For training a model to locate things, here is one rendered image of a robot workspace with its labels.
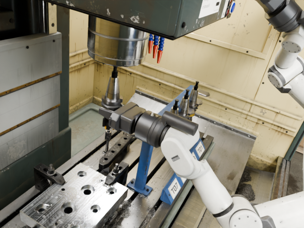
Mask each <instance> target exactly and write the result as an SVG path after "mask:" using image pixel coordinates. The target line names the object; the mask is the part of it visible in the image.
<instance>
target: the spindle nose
mask: <svg viewBox="0 0 304 228"><path fill-rule="evenodd" d="M149 35H150V34H149V33H146V32H143V31H140V30H136V29H133V28H130V27H127V26H123V25H120V24H117V23H113V22H110V21H107V20H104V19H100V18H97V17H94V16H91V15H88V36H87V48H88V55H89V56H90V57H91V58H92V59H94V60H95V61H97V62H100V63H103V64H106V65H110V66H116V67H133V66H137V65H140V64H141V63H143V62H144V61H145V57H146V55H147V48H148V42H149Z"/></svg>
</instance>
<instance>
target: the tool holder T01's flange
mask: <svg viewBox="0 0 304 228"><path fill-rule="evenodd" d="M101 100H102V101H101V105H102V106H103V107H104V108H106V109H110V110H116V109H119V106H121V107H122V104H123V103H122V102H123V97H122V95H120V99H119V100H116V101H111V100H108V99H106V98H105V95H102V99H101Z"/></svg>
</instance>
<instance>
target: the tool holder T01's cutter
mask: <svg viewBox="0 0 304 228"><path fill-rule="evenodd" d="M102 127H104V128H105V129H106V130H110V128H111V127H110V126H109V120H108V119H107V118H105V117H104V118H103V123H102Z"/></svg>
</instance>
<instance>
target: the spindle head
mask: <svg viewBox="0 0 304 228"><path fill-rule="evenodd" d="M42 1H45V2H48V3H51V4H54V5H58V6H61V7H64V8H68V9H71V10H74V11H78V12H81V13H84V14H88V15H91V16H94V17H97V18H100V19H104V20H107V21H110V22H113V23H117V24H120V25H123V26H127V27H130V28H133V29H136V30H140V31H143V32H146V33H150V34H153V35H156V36H159V37H162V38H166V39H169V40H172V41H173V40H176V39H178V38H180V37H182V36H185V35H187V34H189V33H191V32H194V31H196V30H198V29H200V28H203V27H205V26H207V25H210V24H212V23H214V22H217V21H219V20H221V19H224V18H225V16H224V17H223V18H221V16H222V12H223V8H224V5H225V1H226V0H221V3H220V7H219V10H218V12H216V13H213V14H210V15H207V16H204V17H201V18H199V14H200V10H201V6H202V2H203V0H42Z"/></svg>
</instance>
